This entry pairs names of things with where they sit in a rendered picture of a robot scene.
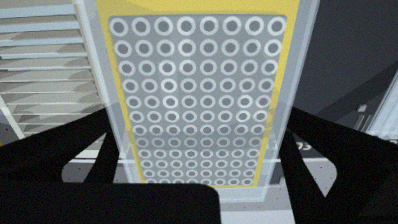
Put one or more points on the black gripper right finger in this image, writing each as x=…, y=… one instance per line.
x=366, y=186

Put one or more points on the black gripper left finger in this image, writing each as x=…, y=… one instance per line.
x=42, y=156

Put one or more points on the white well plate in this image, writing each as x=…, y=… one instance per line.
x=385, y=121

